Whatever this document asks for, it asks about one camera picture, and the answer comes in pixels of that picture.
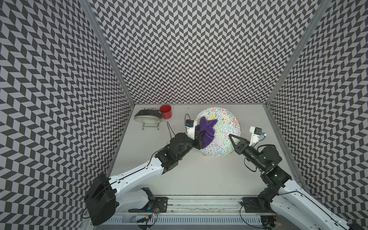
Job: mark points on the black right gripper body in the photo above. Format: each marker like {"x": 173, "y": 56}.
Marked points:
{"x": 248, "y": 152}

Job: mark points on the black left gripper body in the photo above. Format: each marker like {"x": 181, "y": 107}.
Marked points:
{"x": 196, "y": 142}

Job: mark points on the colourful squiggle pattern plate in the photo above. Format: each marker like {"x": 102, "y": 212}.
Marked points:
{"x": 227, "y": 123}

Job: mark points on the purple cloth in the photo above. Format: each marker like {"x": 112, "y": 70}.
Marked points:
{"x": 208, "y": 127}

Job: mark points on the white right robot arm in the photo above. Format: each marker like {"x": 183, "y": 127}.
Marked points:
{"x": 284, "y": 195}

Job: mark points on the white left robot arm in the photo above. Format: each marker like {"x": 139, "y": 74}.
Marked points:
{"x": 105, "y": 193}

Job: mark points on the cream floral plate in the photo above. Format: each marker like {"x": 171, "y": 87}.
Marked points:
{"x": 147, "y": 119}

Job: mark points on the grey plate behind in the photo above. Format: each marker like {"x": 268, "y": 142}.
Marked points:
{"x": 149, "y": 112}

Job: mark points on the red plastic cup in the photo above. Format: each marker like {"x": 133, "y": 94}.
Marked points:
{"x": 166, "y": 111}

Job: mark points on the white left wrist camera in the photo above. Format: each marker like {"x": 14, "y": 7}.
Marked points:
{"x": 190, "y": 128}

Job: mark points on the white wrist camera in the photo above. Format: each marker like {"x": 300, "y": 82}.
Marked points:
{"x": 257, "y": 135}
{"x": 190, "y": 128}

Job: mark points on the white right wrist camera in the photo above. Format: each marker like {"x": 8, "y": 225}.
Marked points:
{"x": 257, "y": 135}

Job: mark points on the chrome wire plate stand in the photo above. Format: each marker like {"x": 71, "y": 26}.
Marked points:
{"x": 151, "y": 125}

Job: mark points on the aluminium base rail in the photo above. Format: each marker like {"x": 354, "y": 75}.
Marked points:
{"x": 198, "y": 213}

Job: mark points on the aluminium corner post left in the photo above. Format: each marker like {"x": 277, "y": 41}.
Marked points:
{"x": 90, "y": 16}

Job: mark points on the aluminium corner post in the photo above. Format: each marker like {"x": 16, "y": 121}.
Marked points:
{"x": 317, "y": 17}
{"x": 90, "y": 16}

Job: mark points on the aluminium corner post right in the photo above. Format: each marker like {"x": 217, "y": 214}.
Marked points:
{"x": 317, "y": 17}

